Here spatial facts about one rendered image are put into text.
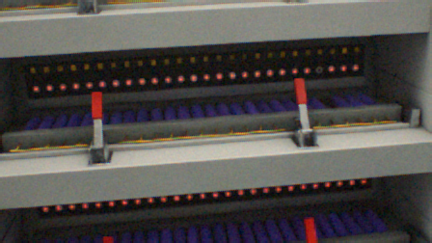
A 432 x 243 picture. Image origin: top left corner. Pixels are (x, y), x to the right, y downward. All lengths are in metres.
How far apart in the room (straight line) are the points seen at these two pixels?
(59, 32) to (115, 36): 0.07
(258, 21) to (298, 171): 0.20
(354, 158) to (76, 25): 0.39
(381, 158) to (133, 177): 0.32
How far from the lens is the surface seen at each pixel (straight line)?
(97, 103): 0.62
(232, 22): 0.61
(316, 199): 0.80
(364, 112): 0.71
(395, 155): 0.66
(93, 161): 0.61
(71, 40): 0.62
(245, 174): 0.61
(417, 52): 0.73
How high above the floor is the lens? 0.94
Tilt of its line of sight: level
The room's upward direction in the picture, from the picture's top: 4 degrees counter-clockwise
